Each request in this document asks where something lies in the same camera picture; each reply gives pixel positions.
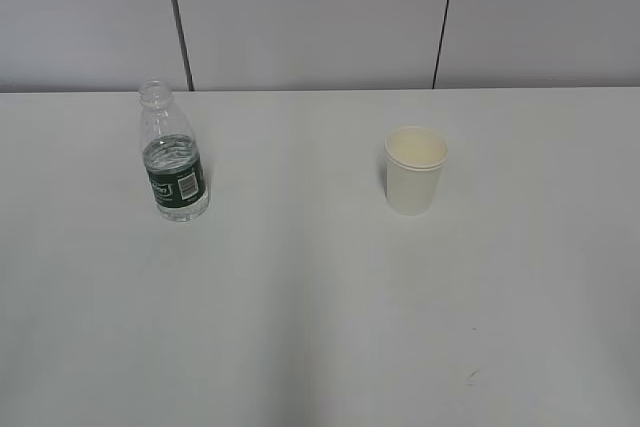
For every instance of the white paper cup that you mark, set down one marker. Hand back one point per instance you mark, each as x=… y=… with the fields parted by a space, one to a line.
x=415 y=157

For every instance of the clear water bottle green label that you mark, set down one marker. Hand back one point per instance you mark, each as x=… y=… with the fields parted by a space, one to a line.
x=170 y=154

